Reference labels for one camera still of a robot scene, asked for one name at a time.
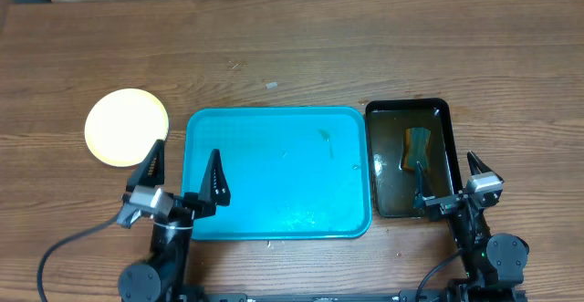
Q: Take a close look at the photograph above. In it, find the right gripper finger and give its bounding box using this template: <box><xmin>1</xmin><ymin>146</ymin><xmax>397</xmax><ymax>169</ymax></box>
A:
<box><xmin>413</xmin><ymin>161</ymin><xmax>433</xmax><ymax>209</ymax></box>
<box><xmin>466</xmin><ymin>151</ymin><xmax>491</xmax><ymax>176</ymax></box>

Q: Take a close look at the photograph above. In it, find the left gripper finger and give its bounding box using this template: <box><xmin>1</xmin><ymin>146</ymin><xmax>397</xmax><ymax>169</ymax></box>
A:
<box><xmin>199</xmin><ymin>149</ymin><xmax>231</xmax><ymax>206</ymax></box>
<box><xmin>126</xmin><ymin>140</ymin><xmax>165</xmax><ymax>193</ymax></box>

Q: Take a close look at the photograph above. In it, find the yellow plate with stain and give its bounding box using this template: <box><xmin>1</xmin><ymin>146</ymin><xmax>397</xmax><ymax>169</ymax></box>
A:
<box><xmin>84</xmin><ymin>89</ymin><xmax>170</xmax><ymax>167</ymax></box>

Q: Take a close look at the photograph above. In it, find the green yellow sponge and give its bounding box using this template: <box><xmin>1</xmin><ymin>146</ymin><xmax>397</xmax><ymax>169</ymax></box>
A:
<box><xmin>401</xmin><ymin>127</ymin><xmax>432</xmax><ymax>172</ymax></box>

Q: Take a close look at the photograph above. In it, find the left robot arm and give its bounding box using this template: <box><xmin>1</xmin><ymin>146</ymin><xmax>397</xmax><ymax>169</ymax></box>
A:
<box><xmin>117</xmin><ymin>140</ymin><xmax>231</xmax><ymax>302</ymax></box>

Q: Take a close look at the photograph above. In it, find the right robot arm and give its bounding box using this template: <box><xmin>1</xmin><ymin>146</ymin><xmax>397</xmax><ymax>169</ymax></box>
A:
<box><xmin>413</xmin><ymin>151</ymin><xmax>529</xmax><ymax>301</ymax></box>

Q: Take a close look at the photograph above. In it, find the black water tray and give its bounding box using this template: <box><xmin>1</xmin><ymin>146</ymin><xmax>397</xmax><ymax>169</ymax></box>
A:
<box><xmin>365</xmin><ymin>98</ymin><xmax>462</xmax><ymax>218</ymax></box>

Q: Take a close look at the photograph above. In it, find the teal plastic tray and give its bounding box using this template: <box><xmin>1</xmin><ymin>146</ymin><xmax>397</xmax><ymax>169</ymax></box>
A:
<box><xmin>182</xmin><ymin>106</ymin><xmax>372</xmax><ymax>241</ymax></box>

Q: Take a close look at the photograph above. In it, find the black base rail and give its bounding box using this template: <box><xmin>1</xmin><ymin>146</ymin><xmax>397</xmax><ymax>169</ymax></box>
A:
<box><xmin>120</xmin><ymin>287</ymin><xmax>528</xmax><ymax>302</ymax></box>

